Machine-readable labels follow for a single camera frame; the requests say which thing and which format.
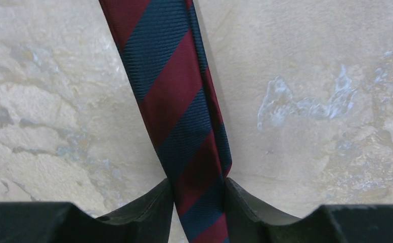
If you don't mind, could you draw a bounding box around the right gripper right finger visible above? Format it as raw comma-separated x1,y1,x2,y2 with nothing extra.
225,178,393,243

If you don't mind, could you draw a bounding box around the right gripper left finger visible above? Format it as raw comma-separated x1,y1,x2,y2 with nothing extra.
0,179,173,243

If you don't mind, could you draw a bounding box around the red navy striped tie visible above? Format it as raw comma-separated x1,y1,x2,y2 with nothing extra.
100,1,232,242

